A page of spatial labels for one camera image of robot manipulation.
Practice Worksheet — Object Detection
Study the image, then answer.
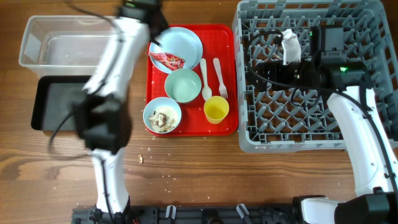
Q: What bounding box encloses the grey dishwasher rack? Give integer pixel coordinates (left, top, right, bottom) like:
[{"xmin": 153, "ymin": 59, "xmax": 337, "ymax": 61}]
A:
[{"xmin": 233, "ymin": 1, "xmax": 397, "ymax": 152}]

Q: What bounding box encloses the food crumb on table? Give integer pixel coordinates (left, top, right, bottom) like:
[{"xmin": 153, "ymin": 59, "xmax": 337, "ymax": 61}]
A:
[{"xmin": 138, "ymin": 154, "xmax": 144, "ymax": 164}]

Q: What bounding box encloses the yellow plastic cup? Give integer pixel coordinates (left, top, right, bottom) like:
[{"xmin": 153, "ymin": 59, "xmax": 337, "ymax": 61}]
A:
[{"xmin": 204, "ymin": 96, "xmax": 229, "ymax": 124}]

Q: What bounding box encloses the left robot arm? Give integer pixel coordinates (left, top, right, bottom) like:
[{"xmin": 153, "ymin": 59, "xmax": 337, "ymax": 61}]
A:
[{"xmin": 72, "ymin": 0, "xmax": 169, "ymax": 223}]

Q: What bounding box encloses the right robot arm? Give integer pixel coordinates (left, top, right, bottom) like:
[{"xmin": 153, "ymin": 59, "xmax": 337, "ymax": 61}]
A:
[{"xmin": 244, "ymin": 26, "xmax": 397, "ymax": 223}]

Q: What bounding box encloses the white plastic fork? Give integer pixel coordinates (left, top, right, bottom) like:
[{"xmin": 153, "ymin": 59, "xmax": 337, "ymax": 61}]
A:
[{"xmin": 213, "ymin": 58, "xmax": 228, "ymax": 99}]

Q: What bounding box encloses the light blue plate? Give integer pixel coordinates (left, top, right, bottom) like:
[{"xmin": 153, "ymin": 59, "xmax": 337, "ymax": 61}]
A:
[{"xmin": 149, "ymin": 27, "xmax": 203, "ymax": 73}]

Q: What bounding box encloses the clear plastic waste bin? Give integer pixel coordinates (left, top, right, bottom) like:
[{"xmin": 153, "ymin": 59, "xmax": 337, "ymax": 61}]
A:
[{"xmin": 19, "ymin": 16, "xmax": 114, "ymax": 78}]

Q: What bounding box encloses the black rectangular tray bin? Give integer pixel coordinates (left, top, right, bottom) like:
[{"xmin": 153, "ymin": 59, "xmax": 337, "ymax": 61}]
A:
[{"xmin": 30, "ymin": 75, "xmax": 122, "ymax": 132}]

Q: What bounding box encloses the red snack wrapper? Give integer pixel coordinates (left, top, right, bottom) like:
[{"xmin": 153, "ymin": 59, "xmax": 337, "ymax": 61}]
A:
[{"xmin": 149, "ymin": 52, "xmax": 185, "ymax": 71}]

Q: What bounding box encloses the food scraps and rice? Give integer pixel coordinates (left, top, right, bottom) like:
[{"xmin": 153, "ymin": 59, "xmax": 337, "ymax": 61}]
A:
[{"xmin": 147, "ymin": 108, "xmax": 177, "ymax": 133}]

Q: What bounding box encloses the green bowl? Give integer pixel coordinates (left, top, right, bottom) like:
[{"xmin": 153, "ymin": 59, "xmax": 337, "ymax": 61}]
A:
[{"xmin": 164, "ymin": 68, "xmax": 202, "ymax": 103}]

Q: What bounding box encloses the red serving tray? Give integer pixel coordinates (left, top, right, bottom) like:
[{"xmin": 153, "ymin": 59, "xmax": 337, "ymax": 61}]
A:
[{"xmin": 164, "ymin": 24, "xmax": 239, "ymax": 138}]

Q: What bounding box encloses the light blue bowl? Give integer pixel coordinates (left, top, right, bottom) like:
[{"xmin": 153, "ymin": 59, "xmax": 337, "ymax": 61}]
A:
[{"xmin": 143, "ymin": 97, "xmax": 182, "ymax": 134}]

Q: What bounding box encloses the white plastic spoon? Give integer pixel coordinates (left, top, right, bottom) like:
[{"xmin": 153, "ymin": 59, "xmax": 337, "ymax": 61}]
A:
[{"xmin": 200, "ymin": 58, "xmax": 212, "ymax": 101}]

